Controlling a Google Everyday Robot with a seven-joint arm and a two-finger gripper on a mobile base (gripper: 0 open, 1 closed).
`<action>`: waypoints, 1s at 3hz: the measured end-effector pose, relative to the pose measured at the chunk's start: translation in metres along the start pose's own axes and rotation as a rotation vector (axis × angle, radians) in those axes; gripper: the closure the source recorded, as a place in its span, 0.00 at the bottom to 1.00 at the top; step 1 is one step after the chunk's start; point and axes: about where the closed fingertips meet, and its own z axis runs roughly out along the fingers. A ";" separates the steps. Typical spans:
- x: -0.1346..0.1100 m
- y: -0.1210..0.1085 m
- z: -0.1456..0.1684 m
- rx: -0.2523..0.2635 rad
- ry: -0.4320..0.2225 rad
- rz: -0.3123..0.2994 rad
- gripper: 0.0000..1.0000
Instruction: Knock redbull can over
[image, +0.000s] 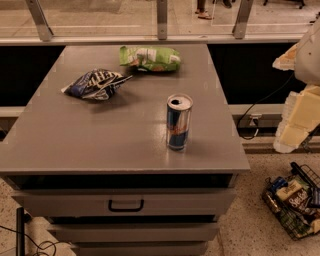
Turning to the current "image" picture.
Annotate black pole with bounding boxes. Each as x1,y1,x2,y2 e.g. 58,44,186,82
16,207,25,256

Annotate black floor cable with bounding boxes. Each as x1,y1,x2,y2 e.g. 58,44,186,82
0,224,64,256

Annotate green chip bag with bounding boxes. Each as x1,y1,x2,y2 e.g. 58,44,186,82
119,46,181,72

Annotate middle metal railing post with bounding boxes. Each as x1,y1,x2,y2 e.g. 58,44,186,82
156,0,167,40

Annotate black cable at wall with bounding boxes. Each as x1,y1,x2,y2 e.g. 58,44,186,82
236,71,296,141

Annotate left metal railing post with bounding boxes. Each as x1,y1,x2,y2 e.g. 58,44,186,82
25,0,53,42

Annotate black drawer handle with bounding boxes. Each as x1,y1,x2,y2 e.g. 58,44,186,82
108,199,144,213

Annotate blue white chip bag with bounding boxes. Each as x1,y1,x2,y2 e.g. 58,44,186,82
61,68,132,101

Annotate wall power outlet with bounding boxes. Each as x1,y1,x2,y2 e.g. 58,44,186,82
249,114,262,127

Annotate right metal railing post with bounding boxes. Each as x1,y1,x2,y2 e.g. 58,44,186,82
232,0,253,39

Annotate grey drawer cabinet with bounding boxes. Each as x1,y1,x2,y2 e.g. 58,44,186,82
0,44,249,256

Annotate Red Bull can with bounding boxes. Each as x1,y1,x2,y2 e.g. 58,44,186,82
166,94,193,151

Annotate wire basket of snacks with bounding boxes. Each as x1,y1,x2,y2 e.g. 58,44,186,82
261,162,320,240

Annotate person's feet in background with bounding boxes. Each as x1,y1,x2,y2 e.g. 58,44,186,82
195,0,213,20

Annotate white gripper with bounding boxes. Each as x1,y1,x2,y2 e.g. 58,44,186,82
272,19,320,153

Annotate metal railing post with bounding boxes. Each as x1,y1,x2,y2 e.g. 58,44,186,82
25,0,53,42
156,0,167,40
232,0,253,39

